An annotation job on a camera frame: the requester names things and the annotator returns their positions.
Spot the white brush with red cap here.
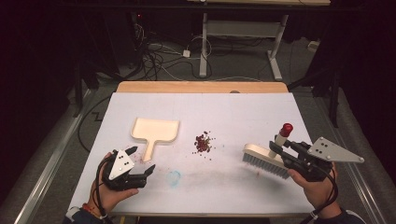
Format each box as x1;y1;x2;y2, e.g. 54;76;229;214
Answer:
242;122;294;180

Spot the metal floor rail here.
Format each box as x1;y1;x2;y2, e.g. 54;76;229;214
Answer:
13;89;95;224
314;92;388;224

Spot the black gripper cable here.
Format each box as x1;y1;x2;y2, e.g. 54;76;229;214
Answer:
300;164;340;224
94;153;115;224

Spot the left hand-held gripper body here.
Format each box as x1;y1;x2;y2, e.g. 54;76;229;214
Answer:
102;148;148;191

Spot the red bracelet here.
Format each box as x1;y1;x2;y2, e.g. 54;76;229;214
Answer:
81;203;101;219

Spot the cream dustpan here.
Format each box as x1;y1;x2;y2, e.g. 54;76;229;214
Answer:
130;117;181;163

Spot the white wrist band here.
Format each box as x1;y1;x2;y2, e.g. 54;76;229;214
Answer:
64;205;82;223

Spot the pile of red crumbs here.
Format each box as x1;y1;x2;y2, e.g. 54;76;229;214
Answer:
191;130;217;161

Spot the bundle of floor cables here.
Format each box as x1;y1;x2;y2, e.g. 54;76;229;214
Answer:
134;22;213;82

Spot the wooden table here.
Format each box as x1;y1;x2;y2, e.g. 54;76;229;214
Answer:
115;80;290;94

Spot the person's left hand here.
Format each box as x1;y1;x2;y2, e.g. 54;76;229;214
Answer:
88;151;140;216

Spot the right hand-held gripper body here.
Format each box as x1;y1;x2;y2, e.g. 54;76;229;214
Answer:
289;136;365;183

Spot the white desk frame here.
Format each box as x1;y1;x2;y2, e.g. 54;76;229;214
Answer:
186;0;332;82

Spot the person's right hand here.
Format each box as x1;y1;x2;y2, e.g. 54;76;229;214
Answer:
287;161;343;213

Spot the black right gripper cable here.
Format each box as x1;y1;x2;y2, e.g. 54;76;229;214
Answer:
300;164;340;224

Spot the black floor cable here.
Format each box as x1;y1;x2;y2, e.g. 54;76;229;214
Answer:
77;94;114;154

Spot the white table cover board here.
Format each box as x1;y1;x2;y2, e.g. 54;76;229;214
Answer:
67;91;316;216

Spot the dark metal stand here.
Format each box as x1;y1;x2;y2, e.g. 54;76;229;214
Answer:
288;67;341;129
72;59;101;119

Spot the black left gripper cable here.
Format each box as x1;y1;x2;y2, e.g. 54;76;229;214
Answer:
94;153;115;224

